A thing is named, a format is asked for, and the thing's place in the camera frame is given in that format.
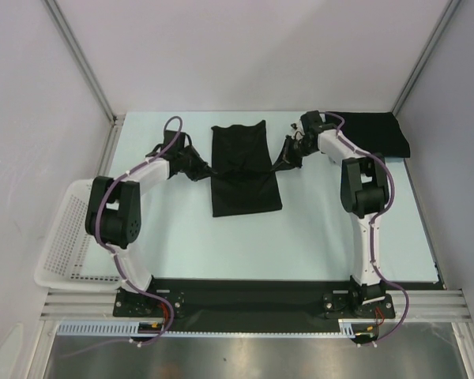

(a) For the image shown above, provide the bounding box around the right vertical aluminium post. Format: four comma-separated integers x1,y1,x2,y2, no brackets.
391,0,464,116

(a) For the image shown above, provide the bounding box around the white slotted cable duct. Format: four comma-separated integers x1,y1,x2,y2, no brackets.
57,320,378,339

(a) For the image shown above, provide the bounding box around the white plastic basket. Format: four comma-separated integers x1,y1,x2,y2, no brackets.
34,179,120,292

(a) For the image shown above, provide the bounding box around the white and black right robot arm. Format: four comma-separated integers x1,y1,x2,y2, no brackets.
273,111,395,317

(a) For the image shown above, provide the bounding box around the folded black t shirt with logo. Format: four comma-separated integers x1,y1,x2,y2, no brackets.
325,112,411,159

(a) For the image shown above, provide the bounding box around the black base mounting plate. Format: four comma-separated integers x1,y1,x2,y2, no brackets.
113,278,396,334

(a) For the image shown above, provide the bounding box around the vertical aluminium post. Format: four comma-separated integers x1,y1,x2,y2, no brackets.
391,0,464,116
41,0,117,125

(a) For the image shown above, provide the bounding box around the left vertical aluminium post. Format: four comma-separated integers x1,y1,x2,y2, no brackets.
41,0,117,125

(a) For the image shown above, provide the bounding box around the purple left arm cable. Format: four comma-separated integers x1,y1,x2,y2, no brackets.
61,115,184,352

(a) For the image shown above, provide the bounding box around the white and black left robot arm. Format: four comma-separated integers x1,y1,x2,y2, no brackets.
85,130,214,316

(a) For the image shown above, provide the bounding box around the aluminium frame rail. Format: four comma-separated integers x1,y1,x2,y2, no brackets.
40,290,471,322

